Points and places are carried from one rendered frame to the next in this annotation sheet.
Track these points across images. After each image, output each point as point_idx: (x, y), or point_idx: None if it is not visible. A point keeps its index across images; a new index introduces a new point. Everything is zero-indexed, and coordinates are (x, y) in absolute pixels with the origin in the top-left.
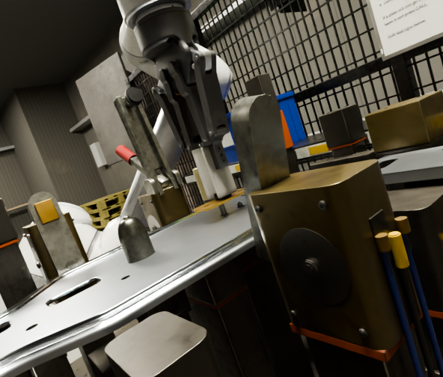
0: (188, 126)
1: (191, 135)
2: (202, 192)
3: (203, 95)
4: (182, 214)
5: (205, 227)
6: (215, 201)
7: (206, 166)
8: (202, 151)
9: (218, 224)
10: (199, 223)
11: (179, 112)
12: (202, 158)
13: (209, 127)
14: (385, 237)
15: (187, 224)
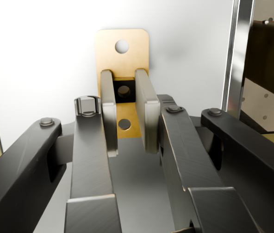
0: (168, 147)
1: (164, 134)
2: None
3: None
4: None
5: (101, 15)
6: (122, 69)
7: (140, 103)
8: (107, 100)
9: (78, 28)
10: (146, 32)
11: (183, 165)
12: (142, 107)
13: (41, 130)
14: None
15: (184, 28)
